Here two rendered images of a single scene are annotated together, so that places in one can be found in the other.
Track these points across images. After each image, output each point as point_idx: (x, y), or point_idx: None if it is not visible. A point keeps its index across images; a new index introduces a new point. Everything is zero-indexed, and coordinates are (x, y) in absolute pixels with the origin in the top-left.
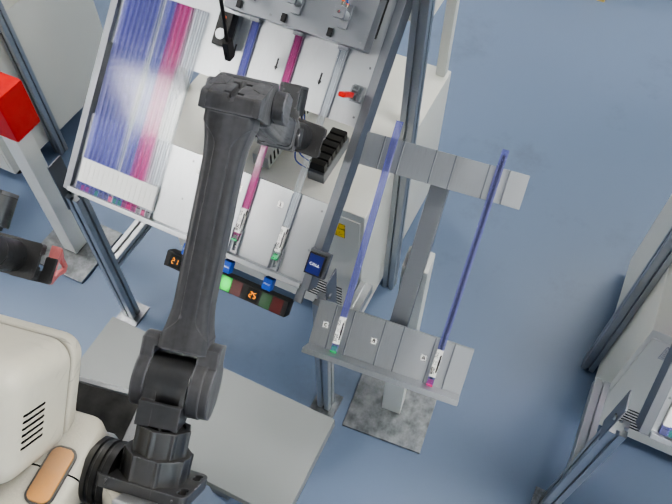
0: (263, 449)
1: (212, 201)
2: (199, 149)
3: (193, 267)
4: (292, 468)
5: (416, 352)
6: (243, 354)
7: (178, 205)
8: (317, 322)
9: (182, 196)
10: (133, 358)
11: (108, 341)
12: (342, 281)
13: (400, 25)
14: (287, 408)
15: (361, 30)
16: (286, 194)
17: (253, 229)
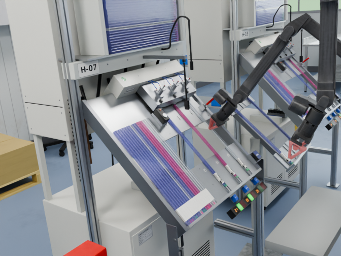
0: (330, 198)
1: None
2: (151, 214)
3: None
4: (336, 193)
5: (292, 147)
6: None
7: (214, 188)
8: (281, 161)
9: (211, 184)
10: (291, 231)
11: (281, 240)
12: (208, 233)
13: None
14: (309, 194)
15: (191, 86)
16: (225, 150)
17: (234, 169)
